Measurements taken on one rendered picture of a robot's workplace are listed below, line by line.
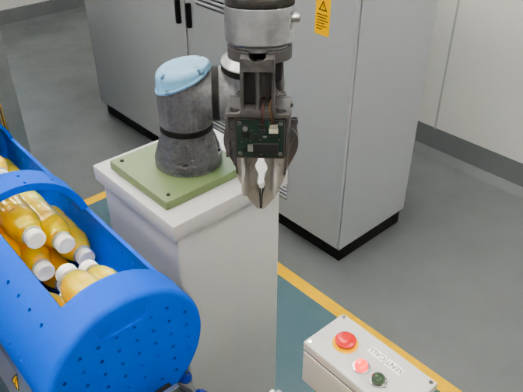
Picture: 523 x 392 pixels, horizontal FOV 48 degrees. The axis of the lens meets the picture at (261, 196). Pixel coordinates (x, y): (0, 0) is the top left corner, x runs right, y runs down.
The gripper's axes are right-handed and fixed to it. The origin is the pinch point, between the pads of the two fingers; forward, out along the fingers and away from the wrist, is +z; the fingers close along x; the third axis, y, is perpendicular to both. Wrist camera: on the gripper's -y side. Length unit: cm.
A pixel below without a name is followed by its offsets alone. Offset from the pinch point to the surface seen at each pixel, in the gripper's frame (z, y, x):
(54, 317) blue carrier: 22.4, -1.2, -31.5
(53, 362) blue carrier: 26.1, 4.2, -30.2
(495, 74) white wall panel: 58, -253, 111
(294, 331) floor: 131, -124, 6
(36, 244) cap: 26, -27, -45
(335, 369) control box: 33.7, -4.5, 11.5
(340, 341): 31.8, -8.9, 12.5
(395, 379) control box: 33.7, -2.8, 20.9
